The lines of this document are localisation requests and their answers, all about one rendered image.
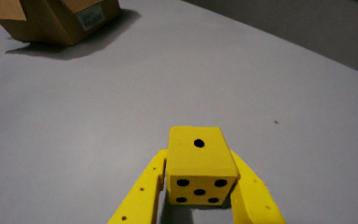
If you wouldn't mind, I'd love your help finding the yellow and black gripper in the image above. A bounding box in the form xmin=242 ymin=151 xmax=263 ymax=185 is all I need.
xmin=107 ymin=149 xmax=287 ymax=224

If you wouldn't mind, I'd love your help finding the yellow die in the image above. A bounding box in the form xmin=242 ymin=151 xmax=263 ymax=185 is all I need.
xmin=166 ymin=126 xmax=240 ymax=205

